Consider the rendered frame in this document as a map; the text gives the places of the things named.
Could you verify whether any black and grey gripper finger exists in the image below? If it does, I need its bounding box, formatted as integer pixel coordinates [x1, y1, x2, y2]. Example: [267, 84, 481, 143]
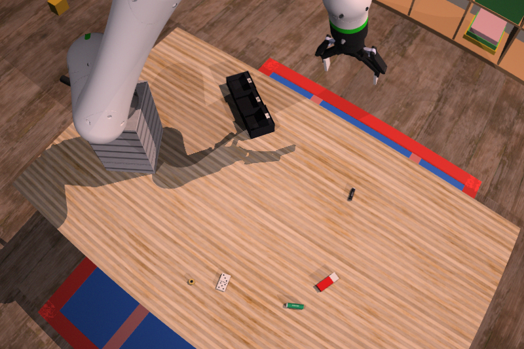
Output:
[315, 35, 344, 71]
[351, 46, 387, 85]

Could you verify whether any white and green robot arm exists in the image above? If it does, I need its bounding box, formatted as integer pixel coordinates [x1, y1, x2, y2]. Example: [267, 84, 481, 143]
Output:
[60, 0, 372, 144]

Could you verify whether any red and white eraser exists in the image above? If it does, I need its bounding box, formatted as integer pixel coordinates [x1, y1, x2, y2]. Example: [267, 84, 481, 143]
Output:
[316, 273, 339, 292]

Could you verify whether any black three-compartment bin rack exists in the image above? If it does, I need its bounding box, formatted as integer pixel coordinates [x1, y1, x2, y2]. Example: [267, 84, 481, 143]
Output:
[226, 71, 275, 139]

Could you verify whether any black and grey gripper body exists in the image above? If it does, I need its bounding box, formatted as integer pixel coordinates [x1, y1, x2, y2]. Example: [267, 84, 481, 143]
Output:
[334, 40, 366, 56]

